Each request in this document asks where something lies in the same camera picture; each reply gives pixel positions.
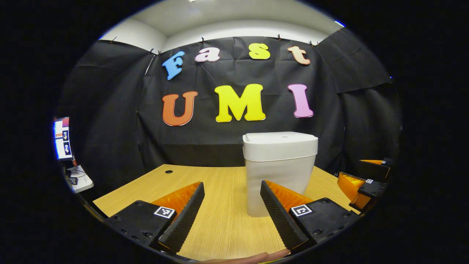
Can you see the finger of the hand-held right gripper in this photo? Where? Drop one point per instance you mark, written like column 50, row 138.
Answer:
column 350, row 185
column 373, row 170

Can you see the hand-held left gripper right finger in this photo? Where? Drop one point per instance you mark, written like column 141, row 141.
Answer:
column 278, row 216

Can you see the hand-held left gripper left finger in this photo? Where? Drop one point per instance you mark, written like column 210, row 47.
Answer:
column 187, row 216

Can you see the white desktop garbage bin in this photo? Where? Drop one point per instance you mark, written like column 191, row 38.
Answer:
column 278, row 165

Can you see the wooden desktop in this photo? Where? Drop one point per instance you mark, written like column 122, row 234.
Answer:
column 227, row 205

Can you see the white side table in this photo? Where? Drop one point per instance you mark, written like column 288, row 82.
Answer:
column 85, row 183

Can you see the small black labelled device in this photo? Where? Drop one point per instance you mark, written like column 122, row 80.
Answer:
column 73, row 180

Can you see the computer monitor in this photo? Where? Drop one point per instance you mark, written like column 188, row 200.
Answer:
column 63, row 139

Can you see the black backdrop cloth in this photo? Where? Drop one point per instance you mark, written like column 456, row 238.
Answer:
column 220, row 73

